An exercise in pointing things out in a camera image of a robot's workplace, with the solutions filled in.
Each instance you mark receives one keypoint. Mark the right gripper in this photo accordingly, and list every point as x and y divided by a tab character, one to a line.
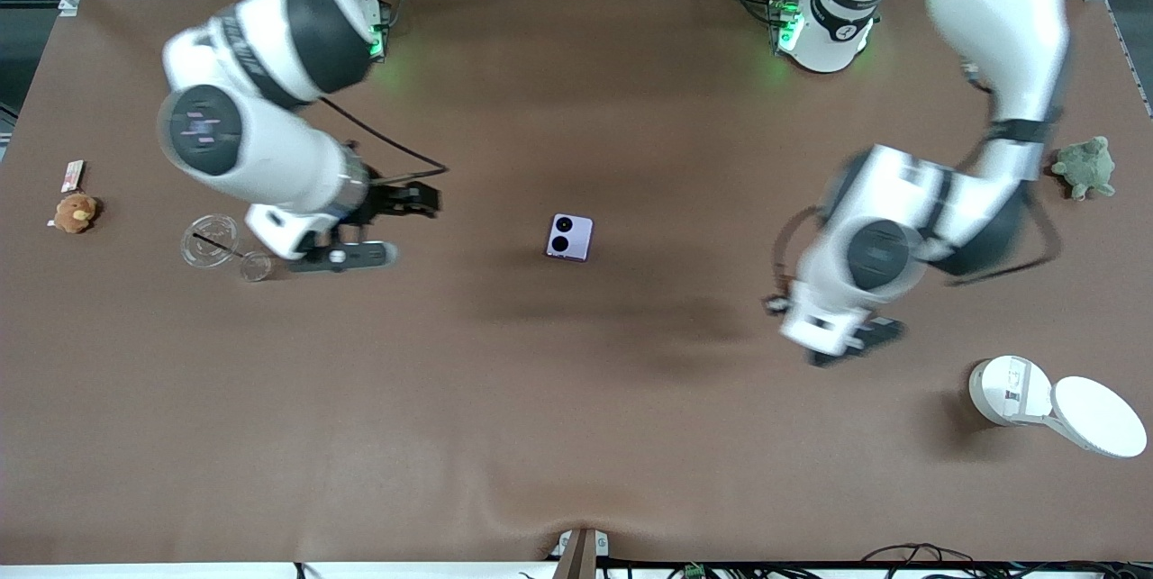
385	202

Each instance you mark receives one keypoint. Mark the lilac flip phone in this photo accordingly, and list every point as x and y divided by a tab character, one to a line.
569	237

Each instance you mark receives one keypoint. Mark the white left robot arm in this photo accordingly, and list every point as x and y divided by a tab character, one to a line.
1000	3

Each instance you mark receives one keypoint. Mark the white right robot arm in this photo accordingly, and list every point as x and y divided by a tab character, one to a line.
270	147

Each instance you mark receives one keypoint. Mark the small clear cup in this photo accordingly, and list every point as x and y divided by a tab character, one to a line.
256	267

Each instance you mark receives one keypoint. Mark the black straw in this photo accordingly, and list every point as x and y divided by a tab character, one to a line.
221	246

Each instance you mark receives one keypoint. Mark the clear glass cup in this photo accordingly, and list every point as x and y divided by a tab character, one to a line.
203	246

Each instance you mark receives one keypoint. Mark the white desk lamp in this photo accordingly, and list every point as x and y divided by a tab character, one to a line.
1094	417

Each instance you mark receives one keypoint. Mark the brown plush bear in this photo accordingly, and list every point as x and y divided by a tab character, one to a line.
77	213

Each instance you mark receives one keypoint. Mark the small printed card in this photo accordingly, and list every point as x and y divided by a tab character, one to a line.
72	176

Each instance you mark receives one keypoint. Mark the green plush turtle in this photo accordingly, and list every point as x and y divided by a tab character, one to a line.
1085	167

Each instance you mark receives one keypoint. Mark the metal table edge bracket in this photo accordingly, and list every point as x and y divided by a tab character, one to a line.
579	556

